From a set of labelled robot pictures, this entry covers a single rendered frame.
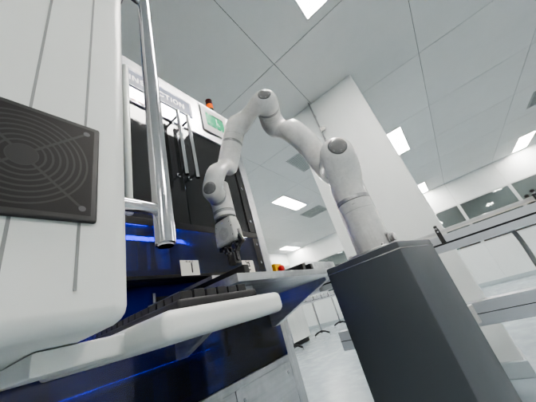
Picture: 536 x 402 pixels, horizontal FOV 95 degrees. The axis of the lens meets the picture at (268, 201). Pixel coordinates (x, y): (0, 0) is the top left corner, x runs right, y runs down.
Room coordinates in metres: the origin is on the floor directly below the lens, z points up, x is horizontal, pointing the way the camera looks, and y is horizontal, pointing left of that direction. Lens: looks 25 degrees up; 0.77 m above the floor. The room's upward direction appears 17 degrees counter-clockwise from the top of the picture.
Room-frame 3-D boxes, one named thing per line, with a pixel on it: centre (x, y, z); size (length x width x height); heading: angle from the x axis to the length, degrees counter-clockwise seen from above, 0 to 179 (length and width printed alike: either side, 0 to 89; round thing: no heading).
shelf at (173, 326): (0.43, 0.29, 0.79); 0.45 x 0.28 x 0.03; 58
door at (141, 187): (0.77, 0.48, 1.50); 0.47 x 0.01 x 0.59; 148
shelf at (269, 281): (0.99, 0.14, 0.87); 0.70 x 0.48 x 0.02; 148
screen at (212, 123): (1.21, 0.19, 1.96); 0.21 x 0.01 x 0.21; 148
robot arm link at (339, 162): (0.81, -0.29, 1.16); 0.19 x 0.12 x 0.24; 176
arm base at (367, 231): (0.84, -0.29, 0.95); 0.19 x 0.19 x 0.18
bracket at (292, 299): (1.20, 0.00, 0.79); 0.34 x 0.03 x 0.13; 58
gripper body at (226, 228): (0.87, 0.18, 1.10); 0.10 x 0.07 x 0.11; 59
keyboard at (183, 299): (0.46, 0.26, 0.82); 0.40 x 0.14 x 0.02; 57
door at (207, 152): (1.16, 0.24, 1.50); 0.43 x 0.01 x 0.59; 148
